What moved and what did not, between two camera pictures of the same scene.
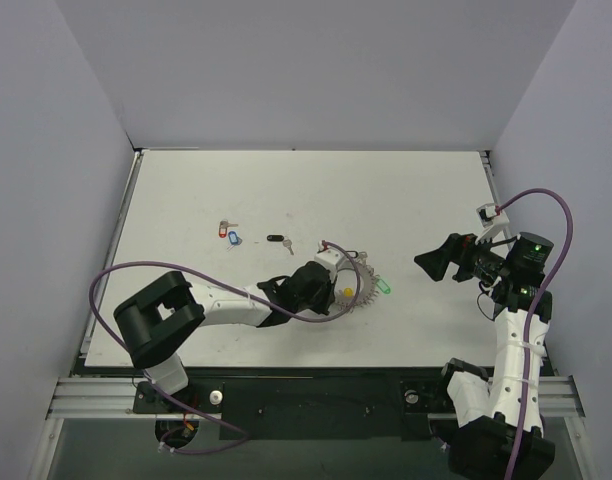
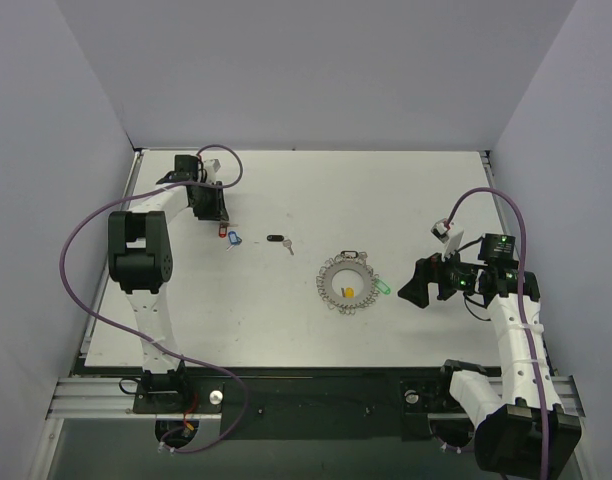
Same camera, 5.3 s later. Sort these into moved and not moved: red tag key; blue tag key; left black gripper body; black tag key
Moved: left black gripper body
Not moved: red tag key; black tag key; blue tag key
